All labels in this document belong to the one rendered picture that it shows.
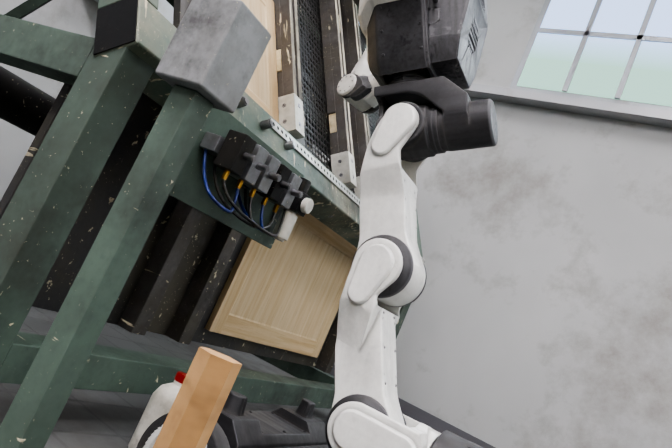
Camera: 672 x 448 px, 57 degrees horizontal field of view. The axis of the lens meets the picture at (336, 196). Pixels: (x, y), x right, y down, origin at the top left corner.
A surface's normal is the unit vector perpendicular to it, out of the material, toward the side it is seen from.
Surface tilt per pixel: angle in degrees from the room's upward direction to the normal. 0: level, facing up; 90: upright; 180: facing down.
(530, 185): 90
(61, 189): 90
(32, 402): 90
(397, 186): 111
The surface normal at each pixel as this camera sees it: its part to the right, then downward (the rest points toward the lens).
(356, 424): -0.38, -0.33
